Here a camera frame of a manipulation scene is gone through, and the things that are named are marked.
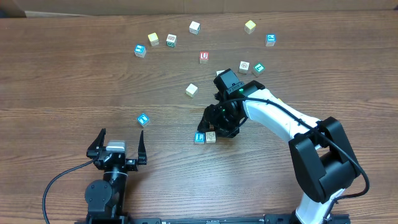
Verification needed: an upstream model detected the blue L block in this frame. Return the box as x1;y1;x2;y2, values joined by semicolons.
194;132;206;144

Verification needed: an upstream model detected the plain wood block R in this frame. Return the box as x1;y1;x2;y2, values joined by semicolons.
216;70;225;77

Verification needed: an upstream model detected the wood block green J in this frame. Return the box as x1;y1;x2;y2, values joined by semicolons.
189;21;200;35

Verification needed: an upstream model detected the yellow top block far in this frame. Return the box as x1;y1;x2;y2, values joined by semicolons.
244;20;256;34

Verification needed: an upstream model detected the yellow block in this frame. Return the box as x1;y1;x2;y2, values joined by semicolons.
244;20;256;34
148;32;159;46

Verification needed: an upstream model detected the red U block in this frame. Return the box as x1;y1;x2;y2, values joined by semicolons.
199;51;209;64

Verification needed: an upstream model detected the plain wood block S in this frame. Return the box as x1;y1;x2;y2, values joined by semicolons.
185;83;198;98

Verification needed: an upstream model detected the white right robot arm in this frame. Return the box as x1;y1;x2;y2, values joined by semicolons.
197;69;366;223

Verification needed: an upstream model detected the blue P block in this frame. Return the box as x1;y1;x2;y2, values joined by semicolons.
265;34;276;47

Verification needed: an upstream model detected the green B block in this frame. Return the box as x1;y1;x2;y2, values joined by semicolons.
166;34;177;47

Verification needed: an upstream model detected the blue top block left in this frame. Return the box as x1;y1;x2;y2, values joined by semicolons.
134;44;147;58

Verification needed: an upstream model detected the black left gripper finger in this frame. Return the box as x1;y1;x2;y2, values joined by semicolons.
137;131;147;165
86;128;106;157

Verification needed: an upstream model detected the brown engraved wood block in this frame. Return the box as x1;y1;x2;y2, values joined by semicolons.
205;131;216;143

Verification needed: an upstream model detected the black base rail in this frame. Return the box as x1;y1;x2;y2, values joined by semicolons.
74;213;352;224

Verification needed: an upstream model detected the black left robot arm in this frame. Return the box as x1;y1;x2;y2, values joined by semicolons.
85;128;147;223

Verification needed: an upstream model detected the wood block red side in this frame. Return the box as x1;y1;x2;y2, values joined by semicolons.
238;61;250;74

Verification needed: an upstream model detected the yellow top block left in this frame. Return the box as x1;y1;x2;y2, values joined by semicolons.
148;32;159;46

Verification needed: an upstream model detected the blue T block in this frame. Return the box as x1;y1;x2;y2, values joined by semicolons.
137;113;150;128

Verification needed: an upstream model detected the green 7 block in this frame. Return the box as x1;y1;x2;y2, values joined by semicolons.
252;62;266;77

